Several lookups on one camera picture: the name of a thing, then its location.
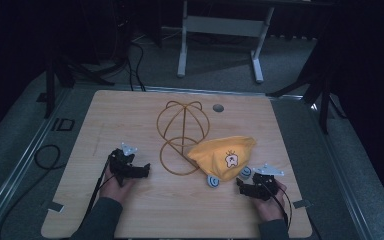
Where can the person's left hand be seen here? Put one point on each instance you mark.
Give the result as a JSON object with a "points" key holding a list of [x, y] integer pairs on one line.
{"points": [[115, 190]]}

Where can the yellow hat with cartoon print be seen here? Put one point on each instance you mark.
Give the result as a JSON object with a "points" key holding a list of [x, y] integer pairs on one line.
{"points": [[221, 156]]}

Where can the person's right hand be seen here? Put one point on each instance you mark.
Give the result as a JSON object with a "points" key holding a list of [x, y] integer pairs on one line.
{"points": [[269, 208]]}

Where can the grey round table grommet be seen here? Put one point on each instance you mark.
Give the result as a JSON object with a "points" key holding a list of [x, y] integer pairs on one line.
{"points": [[218, 108]]}

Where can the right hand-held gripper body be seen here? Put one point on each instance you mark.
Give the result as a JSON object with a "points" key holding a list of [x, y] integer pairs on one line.
{"points": [[265, 185]]}

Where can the white metal desk frame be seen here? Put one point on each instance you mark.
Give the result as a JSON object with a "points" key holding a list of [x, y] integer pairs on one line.
{"points": [[221, 26]]}

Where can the grey tape piece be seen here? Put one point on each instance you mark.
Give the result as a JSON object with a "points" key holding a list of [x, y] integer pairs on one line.
{"points": [[302, 203], [56, 206]]}

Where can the black tripod stand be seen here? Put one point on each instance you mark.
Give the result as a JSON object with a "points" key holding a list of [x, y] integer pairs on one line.
{"points": [[323, 100], [50, 90]]}

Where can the black square floor bracket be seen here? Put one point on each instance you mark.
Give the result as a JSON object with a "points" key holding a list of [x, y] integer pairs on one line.
{"points": [[63, 124]]}

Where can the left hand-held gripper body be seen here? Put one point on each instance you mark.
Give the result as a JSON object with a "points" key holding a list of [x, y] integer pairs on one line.
{"points": [[124, 164]]}

